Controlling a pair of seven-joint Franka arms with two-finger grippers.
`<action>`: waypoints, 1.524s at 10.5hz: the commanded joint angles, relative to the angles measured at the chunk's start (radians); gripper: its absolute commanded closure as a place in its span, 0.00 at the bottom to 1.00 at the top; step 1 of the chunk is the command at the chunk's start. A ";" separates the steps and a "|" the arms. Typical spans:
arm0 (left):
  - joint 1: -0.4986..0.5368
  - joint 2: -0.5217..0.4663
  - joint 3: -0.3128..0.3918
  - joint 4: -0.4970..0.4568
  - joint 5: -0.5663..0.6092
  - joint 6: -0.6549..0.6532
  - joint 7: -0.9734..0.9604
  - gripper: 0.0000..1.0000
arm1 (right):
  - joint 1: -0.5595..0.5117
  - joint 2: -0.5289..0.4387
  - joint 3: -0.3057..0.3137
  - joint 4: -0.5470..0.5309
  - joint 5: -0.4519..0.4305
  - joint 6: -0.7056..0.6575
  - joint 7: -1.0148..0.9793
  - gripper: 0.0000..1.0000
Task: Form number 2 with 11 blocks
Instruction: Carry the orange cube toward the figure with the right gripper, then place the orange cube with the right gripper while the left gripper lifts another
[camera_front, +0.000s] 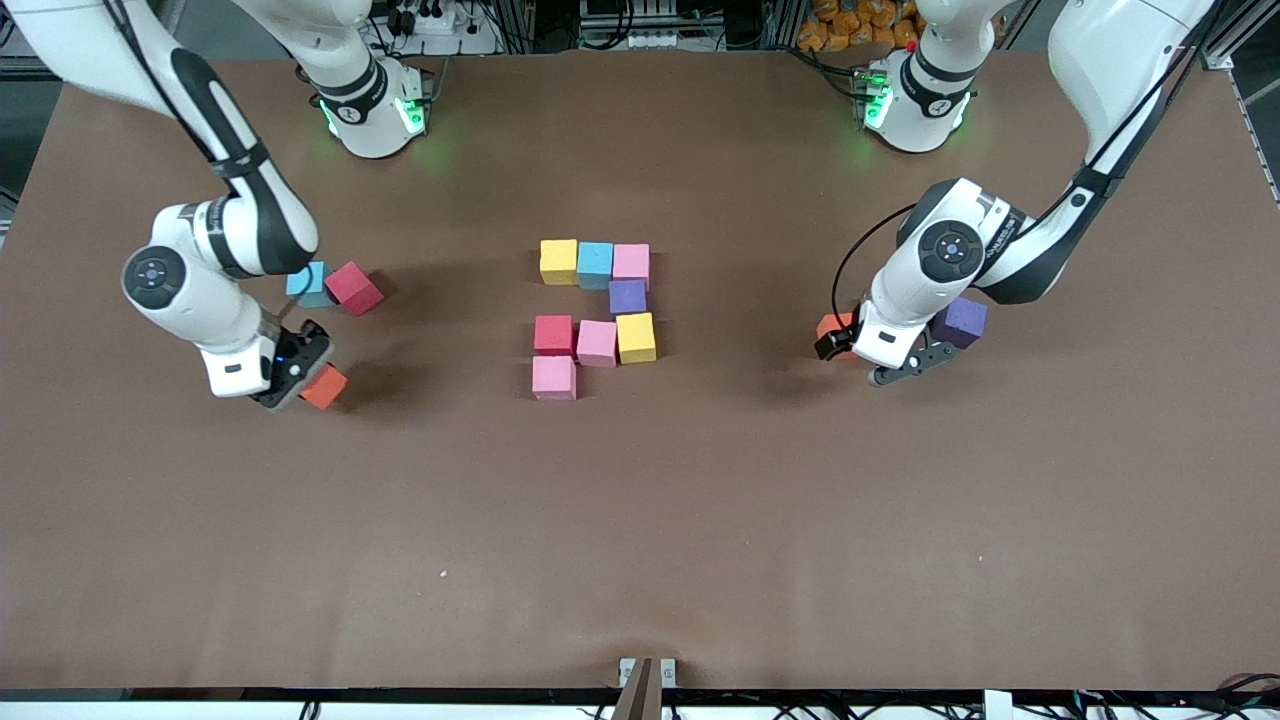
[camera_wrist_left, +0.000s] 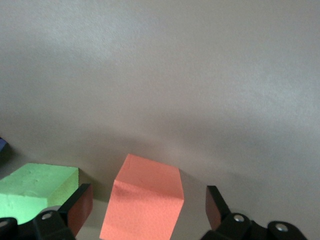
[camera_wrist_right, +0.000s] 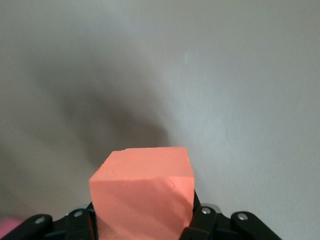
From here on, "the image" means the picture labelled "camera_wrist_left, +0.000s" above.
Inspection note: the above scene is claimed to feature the brown table cover sheet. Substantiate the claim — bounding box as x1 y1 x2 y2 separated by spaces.
0 0 320 240

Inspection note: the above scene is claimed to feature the green foam cube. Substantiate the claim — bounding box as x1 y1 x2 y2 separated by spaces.
0 163 80 225

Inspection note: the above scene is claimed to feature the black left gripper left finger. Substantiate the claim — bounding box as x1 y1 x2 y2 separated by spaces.
0 182 94 240

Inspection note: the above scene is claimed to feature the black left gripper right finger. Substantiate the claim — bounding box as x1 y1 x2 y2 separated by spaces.
199 184 308 240

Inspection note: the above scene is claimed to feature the orange foam cube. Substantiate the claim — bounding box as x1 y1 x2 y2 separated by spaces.
99 153 185 240

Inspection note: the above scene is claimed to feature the purple foam cube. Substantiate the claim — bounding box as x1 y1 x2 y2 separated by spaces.
0 136 10 154

